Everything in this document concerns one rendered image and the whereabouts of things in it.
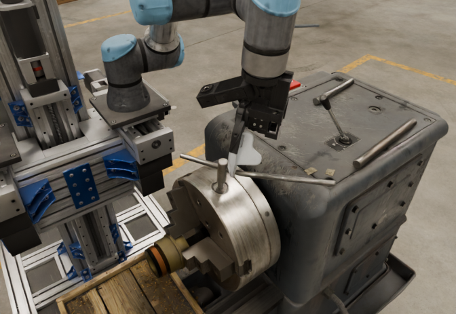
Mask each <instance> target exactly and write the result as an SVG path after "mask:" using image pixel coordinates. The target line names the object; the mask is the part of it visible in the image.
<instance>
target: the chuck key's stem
mask: <svg viewBox="0 0 456 314"><path fill-rule="evenodd" d="M227 167H228V160H227V159H225V158H221V159H219V160H218V169H217V175H216V181H217V182H218V186H217V189H220V190H223V187H224V183H225V182H226V177H227V172H226V171H225V170H226V169H227Z"/></svg>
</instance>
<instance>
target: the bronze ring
mask: <svg viewBox="0 0 456 314"><path fill-rule="evenodd" d="M187 248H189V244H188V243H187V240H186V239H185V238H184V237H183V236H182V235H181V236H180V237H177V238H175V239H173V237H172V236H171V235H170V234H168V233H166V234H165V235H164V237H163V238H161V239H159V240H157V241H156V242H154V246H150V247H148V248H147V249H146V250H145V257H146V259H147V262H148V264H149V266H150V268H151V270H152V272H153V273H154V275H155V276H156V277H157V278H160V277H163V276H165V275H166V274H167V273H169V274H171V273H173V272H175V271H177V270H178V269H184V268H185V260H184V258H183V255H182V251H184V250H186V249H187Z"/></svg>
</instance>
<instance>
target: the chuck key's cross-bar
mask: <svg viewBox="0 0 456 314"><path fill-rule="evenodd" d="M180 158H182V159H186V160H189V161H192V162H196V163H199V164H202V165H206V166H208V167H212V168H215V169H218V164H217V163H214V162H211V161H207V160H205V159H200V158H198V157H194V156H191V155H187V154H184V153H181V154H180ZM235 175H238V176H243V177H249V178H261V179H268V180H279V181H286V182H298V183H304V184H316V185H322V186H329V187H335V185H336V182H335V181H334V180H322V179H315V178H303V177H296V176H283V175H277V174H264V173H257V172H245V171H241V170H237V169H235Z"/></svg>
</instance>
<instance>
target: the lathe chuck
mask: <svg viewBox="0 0 456 314"><path fill-rule="evenodd" d="M216 175H217V169H215V168H212V167H208V166H206V165H205V166H203V167H201V168H199V169H196V170H194V171H192V172H190V173H188V174H185V175H184V176H181V177H180V178H177V179H176V180H175V181H174V184H173V186H172V189H175V188H177V187H180V184H179V182H178V181H179V180H181V179H183V182H184V184H185V187H186V189H187V192H188V194H189V196H190V199H191V201H192V204H193V207H194V208H195V211H196V213H197V216H198V218H199V220H200V221H201V223H200V224H201V225H199V226H197V227H195V228H193V229H191V230H190V231H187V232H186V233H184V234H183V235H184V237H185V239H187V238H189V237H190V236H192V235H194V234H196V233H199V231H200V229H201V228H204V229H207V230H208V232H209V234H210V237H211V239H212V240H213V241H214V242H215V243H216V244H217V245H218V246H219V247H220V248H221V249H222V250H223V251H224V252H225V253H226V254H227V255H228V256H229V257H230V258H231V259H232V260H233V261H234V262H235V263H236V264H237V265H238V266H242V265H243V264H244V261H245V260H247V259H248V260H249V267H250V270H249V271H248V273H247V274H245V275H244V274H243V275H241V276H239V275H238V274H237V273H236V272H235V273H234V274H233V275H232V276H230V277H228V278H227V279H226V280H224V281H222V282H221V281H220V280H219V279H218V278H217V277H216V276H215V275H214V273H213V272H212V271H208V272H207V274H209V276H210V277H211V278H212V279H213V280H214V281H215V282H216V283H217V284H219V285H220V286H221V287H222V288H224V289H226V290H229V291H232V292H235V291H237V290H239V289H240V288H241V287H243V286H244V285H246V284H247V283H248V282H250V281H252V280H253V279H254V278H255V277H257V276H258V275H260V274H261V273H263V272H264V271H265V270H266V269H267V268H268V266H269V262H270V256H271V252H270V245H269V239H268V236H267V231H266V229H265V226H264V224H263V221H262V219H261V216H260V214H259V212H258V210H257V208H256V207H255V205H254V203H253V202H252V200H251V198H250V197H249V195H248V194H247V192H246V191H245V190H244V188H243V187H242V186H241V184H240V183H239V182H238V181H237V180H236V179H235V178H232V177H230V174H229V172H227V177H226V182H225V184H226V185H227V190H226V191H225V192H224V193H218V192H216V191H215V190H214V189H213V186H214V184H215V183H217V181H216Z"/></svg>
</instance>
